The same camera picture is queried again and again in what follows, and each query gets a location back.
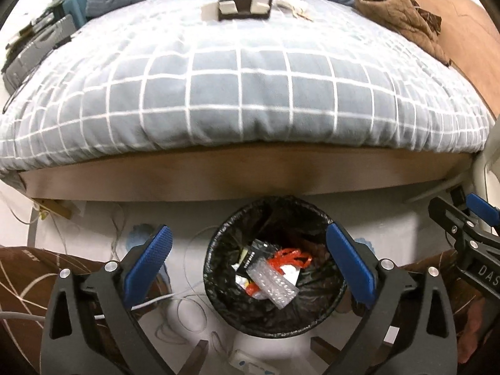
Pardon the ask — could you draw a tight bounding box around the brown padded jacket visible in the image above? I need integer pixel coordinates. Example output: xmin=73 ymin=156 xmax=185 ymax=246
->
xmin=354 ymin=0 xmax=451 ymax=65

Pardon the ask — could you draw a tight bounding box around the bubble wrap sheet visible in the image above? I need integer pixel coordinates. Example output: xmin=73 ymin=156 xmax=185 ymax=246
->
xmin=247 ymin=267 xmax=300 ymax=308

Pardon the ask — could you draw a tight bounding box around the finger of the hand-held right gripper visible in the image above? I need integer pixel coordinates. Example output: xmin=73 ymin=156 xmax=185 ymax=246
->
xmin=465 ymin=192 xmax=500 ymax=243
xmin=427 ymin=196 xmax=476 ymax=251

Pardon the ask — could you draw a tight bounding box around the thin white cable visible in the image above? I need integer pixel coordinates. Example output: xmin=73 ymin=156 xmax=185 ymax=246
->
xmin=105 ymin=203 xmax=235 ymax=361

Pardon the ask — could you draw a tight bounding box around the black packet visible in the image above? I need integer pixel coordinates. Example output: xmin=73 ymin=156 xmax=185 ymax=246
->
xmin=237 ymin=240 xmax=281 ymax=278

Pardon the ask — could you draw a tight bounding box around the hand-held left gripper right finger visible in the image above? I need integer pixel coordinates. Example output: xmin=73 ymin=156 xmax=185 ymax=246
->
xmin=326 ymin=222 xmax=458 ymax=375

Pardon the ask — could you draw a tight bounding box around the grey checked bedsheet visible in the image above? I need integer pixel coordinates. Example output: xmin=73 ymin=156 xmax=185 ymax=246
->
xmin=0 ymin=0 xmax=491 ymax=183

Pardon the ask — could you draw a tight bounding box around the dark brown patterned cloth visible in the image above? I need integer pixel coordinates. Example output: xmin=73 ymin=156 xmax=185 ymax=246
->
xmin=408 ymin=0 xmax=442 ymax=38

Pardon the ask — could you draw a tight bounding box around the person's right leg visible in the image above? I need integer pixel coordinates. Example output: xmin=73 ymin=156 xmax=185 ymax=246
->
xmin=391 ymin=251 xmax=476 ymax=321

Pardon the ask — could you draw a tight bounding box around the white power strip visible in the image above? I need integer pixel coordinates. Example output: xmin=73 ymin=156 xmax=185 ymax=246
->
xmin=228 ymin=349 xmax=279 ymax=375

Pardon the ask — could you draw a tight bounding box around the dark wooden stool leg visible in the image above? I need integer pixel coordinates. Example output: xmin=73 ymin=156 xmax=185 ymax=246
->
xmin=310 ymin=336 xmax=341 ymax=365

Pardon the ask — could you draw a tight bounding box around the person's right hand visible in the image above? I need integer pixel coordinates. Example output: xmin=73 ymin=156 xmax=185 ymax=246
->
xmin=457 ymin=300 xmax=495 ymax=365

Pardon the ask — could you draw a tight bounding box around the grey suitcase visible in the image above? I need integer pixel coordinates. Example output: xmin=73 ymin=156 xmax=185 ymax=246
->
xmin=2 ymin=13 xmax=76 ymax=91

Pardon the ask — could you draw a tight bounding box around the red plastic bag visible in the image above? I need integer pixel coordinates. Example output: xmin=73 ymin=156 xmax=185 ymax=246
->
xmin=245 ymin=247 xmax=313 ymax=296

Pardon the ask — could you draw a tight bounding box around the thick white cable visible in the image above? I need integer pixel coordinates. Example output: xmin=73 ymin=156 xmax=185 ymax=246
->
xmin=0 ymin=295 xmax=175 ymax=323

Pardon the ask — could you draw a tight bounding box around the wooden slat under bed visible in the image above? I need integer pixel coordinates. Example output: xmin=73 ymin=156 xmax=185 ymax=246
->
xmin=33 ymin=198 xmax=73 ymax=220

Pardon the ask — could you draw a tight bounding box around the pale bed support bar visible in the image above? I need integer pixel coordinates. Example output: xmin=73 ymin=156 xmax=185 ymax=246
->
xmin=405 ymin=177 xmax=466 ymax=204

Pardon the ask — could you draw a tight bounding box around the black and white box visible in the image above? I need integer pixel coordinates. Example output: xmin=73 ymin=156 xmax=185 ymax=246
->
xmin=216 ymin=0 xmax=273 ymax=20

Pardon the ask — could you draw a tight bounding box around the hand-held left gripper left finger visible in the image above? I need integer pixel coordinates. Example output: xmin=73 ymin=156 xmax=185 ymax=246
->
xmin=41 ymin=224 xmax=173 ymax=375

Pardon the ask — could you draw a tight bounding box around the clear plastic bag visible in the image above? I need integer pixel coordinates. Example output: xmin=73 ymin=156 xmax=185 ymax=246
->
xmin=273 ymin=0 xmax=313 ymax=23

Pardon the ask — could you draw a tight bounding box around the white furniture post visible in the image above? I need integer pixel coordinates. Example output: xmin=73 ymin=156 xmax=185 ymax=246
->
xmin=471 ymin=152 xmax=497 ymax=229

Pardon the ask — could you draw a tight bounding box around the wooden bed frame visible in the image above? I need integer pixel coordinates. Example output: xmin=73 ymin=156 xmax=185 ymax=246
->
xmin=17 ymin=141 xmax=476 ymax=204

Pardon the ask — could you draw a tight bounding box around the wooden headboard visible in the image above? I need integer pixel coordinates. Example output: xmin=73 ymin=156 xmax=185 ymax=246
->
xmin=406 ymin=0 xmax=500 ymax=118

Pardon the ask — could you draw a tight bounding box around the black bag lined waste bin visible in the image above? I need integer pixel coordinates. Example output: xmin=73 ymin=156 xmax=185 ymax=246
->
xmin=202 ymin=195 xmax=348 ymax=339

